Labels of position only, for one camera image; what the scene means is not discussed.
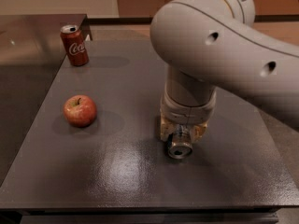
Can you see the red apple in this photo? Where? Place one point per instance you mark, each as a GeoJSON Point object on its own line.
{"type": "Point", "coordinates": [80, 111]}

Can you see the red coca-cola can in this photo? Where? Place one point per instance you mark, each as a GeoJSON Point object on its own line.
{"type": "Point", "coordinates": [74, 45]}

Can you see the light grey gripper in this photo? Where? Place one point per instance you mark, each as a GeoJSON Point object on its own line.
{"type": "Point", "coordinates": [187, 112]}

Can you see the silver blue redbull can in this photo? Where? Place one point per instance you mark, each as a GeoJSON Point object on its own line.
{"type": "Point", "coordinates": [179, 145]}

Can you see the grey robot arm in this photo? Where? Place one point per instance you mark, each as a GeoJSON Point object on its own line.
{"type": "Point", "coordinates": [211, 44]}

